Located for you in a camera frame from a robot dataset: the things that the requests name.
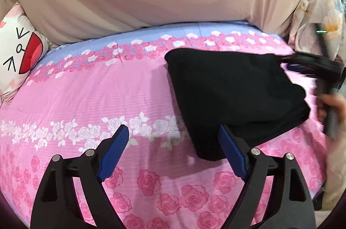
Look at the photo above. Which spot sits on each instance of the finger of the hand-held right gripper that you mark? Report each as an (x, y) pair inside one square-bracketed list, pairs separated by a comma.
[(310, 60), (293, 67)]

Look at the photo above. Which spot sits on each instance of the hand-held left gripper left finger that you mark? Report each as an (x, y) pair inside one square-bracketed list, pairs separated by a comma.
[(113, 153)]

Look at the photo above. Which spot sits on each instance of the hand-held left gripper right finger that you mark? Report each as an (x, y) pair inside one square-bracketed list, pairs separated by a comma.
[(233, 150)]

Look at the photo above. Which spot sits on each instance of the black pants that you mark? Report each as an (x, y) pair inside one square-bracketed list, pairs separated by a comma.
[(232, 99)]

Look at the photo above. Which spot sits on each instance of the person's right hand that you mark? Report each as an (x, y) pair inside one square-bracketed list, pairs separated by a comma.
[(322, 107)]

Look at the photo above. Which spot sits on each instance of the pink rose print bed sheet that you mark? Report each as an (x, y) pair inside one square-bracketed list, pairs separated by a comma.
[(89, 99)]

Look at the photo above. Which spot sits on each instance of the pale floral quilt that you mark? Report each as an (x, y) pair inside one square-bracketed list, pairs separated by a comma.
[(324, 2)]

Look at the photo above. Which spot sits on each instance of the white cat face pillow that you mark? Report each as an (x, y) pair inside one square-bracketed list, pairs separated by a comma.
[(13, 56)]

